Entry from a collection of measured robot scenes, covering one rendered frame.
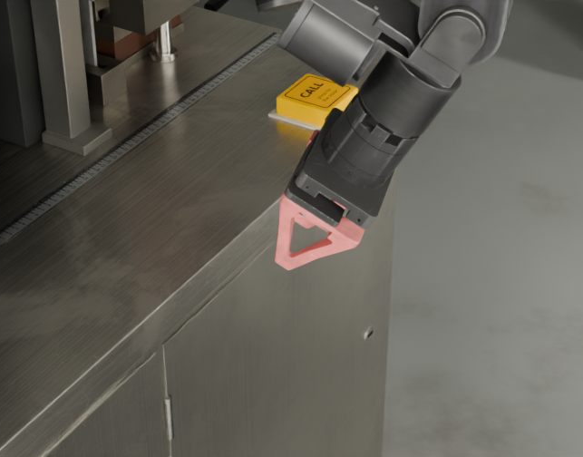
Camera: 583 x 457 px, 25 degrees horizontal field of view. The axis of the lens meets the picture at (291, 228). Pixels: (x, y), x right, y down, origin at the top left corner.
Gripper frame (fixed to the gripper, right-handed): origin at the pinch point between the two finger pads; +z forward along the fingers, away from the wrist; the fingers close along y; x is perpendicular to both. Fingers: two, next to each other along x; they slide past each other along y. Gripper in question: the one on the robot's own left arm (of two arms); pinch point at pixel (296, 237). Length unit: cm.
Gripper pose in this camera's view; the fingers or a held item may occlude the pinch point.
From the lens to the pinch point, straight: 105.5
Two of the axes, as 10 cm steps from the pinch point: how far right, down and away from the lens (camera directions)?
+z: -4.8, 6.4, 6.0
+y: -2.6, 5.5, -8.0
